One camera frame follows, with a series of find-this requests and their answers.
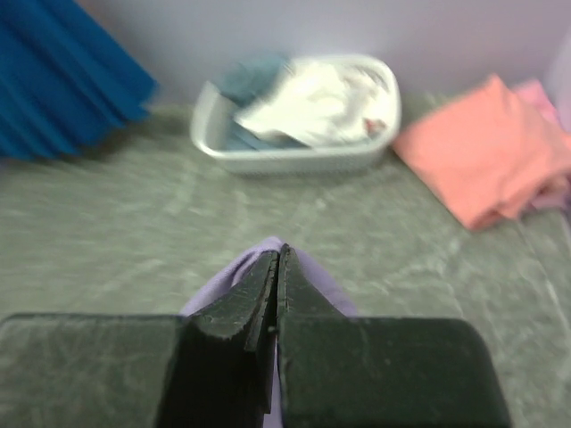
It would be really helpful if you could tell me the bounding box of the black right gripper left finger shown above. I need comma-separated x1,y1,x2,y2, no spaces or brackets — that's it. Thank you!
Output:
156,251,279,427

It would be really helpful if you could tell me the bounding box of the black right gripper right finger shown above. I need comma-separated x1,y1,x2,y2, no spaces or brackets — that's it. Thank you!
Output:
277,246,511,427

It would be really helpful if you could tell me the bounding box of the purple t shirt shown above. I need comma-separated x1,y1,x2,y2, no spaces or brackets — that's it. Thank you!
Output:
179,236,358,428

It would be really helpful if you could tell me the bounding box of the white plastic laundry basket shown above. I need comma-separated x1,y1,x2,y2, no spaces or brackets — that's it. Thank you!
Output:
190,53,401,175

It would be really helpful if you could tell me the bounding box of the folded orange t shirt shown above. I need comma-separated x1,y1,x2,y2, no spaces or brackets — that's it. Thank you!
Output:
393,75,570,230

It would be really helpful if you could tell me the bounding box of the white t shirt in basket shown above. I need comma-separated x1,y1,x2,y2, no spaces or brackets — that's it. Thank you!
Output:
234,59,400,148

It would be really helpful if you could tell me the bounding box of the folded pink t shirt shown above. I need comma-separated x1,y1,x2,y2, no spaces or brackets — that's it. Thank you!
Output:
513,79,570,211

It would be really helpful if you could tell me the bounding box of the grey blue t shirt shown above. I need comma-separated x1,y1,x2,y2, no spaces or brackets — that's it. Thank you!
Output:
216,53,305,152

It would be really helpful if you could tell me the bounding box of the blue pleated skirt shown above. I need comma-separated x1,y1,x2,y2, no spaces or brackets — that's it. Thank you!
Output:
1,1,156,161

